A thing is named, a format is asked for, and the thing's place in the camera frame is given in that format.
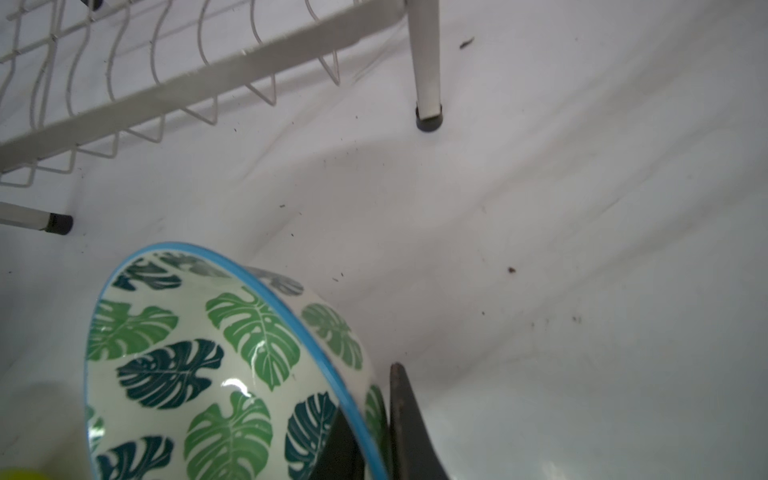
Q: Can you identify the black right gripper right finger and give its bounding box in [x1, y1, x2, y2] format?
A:
[389, 363, 449, 480]

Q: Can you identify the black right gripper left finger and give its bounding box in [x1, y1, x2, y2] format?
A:
[309, 413, 365, 480]

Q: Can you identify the green leaf pattern bowl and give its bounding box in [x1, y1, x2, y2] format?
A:
[84, 242, 392, 479]

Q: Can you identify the silver wire dish rack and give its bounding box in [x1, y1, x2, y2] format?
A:
[0, 0, 445, 236]

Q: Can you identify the lime green plastic bowl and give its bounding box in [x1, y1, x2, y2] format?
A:
[0, 467, 51, 480]

